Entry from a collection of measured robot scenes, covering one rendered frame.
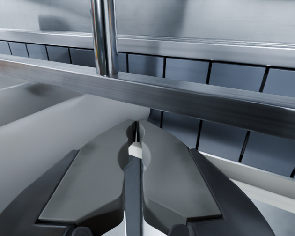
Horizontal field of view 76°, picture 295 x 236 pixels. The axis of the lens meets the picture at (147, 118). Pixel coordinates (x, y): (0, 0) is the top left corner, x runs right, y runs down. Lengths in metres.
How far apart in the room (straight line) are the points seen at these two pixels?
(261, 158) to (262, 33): 0.11
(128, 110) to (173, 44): 0.07
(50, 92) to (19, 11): 0.24
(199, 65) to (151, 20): 0.09
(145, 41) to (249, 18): 0.09
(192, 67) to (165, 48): 0.03
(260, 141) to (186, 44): 0.10
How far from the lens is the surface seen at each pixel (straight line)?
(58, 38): 0.25
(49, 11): 0.33
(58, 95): 0.17
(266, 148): 0.18
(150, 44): 0.18
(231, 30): 0.21
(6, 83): 0.21
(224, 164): 0.17
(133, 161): 0.28
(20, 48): 0.31
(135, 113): 0.16
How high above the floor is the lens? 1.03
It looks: 52 degrees down
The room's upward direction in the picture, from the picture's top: 130 degrees counter-clockwise
